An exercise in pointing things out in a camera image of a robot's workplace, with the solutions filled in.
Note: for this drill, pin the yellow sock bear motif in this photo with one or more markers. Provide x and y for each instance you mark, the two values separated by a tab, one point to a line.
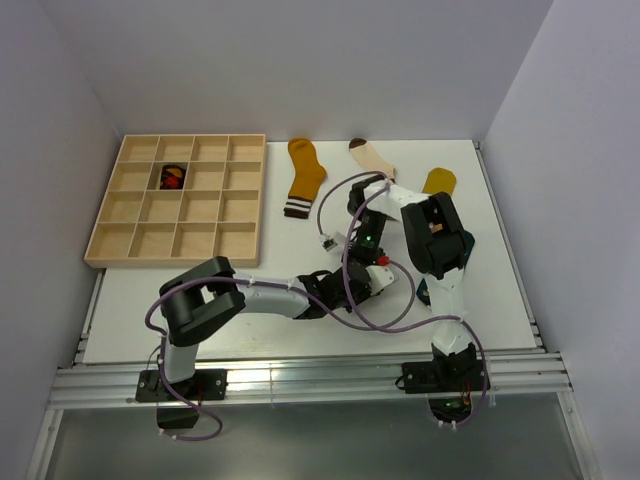
440	180

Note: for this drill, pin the mustard sock brown white stripes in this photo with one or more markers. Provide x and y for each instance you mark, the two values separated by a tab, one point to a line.
309	175

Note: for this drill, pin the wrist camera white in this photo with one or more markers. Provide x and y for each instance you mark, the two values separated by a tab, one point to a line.
380	275
331	242

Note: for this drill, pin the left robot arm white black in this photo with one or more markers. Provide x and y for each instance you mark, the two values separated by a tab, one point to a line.
198	303

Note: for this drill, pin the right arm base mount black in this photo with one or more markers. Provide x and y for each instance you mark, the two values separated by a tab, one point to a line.
450	391

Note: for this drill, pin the dark green sock bear motif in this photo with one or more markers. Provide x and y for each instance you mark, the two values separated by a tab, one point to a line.
422	291

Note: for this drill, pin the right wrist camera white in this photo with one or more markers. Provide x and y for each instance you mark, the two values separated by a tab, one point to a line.
331	242

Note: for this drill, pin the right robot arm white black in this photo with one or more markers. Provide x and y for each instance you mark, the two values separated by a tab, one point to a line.
436	244

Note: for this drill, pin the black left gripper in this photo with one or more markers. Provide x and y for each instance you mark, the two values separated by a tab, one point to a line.
365	291

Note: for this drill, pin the black red yellow argyle sock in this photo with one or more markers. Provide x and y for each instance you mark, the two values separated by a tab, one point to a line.
172	177

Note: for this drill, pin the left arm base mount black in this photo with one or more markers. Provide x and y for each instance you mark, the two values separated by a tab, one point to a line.
204	385

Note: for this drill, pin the cream sock brown stripes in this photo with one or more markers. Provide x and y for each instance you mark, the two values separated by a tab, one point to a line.
365	154

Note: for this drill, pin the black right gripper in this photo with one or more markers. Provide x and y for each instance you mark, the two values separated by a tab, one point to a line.
363	256

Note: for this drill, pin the aluminium rail frame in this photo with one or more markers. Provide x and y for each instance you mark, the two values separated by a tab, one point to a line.
275	360

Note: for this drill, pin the wooden compartment tray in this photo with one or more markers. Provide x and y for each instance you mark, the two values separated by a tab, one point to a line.
218	211

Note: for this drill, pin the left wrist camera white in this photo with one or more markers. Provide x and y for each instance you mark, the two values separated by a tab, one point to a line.
380	275

